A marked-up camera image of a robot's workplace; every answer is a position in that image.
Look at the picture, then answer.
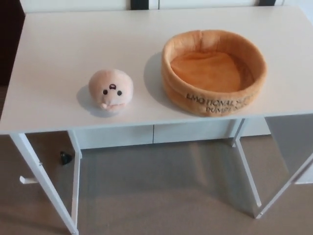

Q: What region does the dark brown furniture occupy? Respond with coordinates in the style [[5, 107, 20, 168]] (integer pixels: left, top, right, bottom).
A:
[[0, 0, 26, 87]]

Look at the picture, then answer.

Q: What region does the small black floor object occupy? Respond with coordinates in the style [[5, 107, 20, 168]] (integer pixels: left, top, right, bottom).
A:
[[60, 151, 72, 166]]

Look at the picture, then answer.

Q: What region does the orange round plush basket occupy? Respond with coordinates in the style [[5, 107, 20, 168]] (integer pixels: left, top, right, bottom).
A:
[[161, 31, 268, 119]]

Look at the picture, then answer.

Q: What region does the black cabinet panel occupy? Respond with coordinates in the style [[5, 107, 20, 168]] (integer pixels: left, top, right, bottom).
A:
[[258, 0, 286, 6], [130, 0, 149, 11]]

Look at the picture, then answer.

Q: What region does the white table leg frame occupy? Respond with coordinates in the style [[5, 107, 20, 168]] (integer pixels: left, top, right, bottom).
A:
[[18, 132, 83, 235], [230, 117, 313, 219]]

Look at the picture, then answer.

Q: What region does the pink plush dumpling toy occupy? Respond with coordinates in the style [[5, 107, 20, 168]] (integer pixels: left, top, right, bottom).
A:
[[88, 69, 135, 116]]

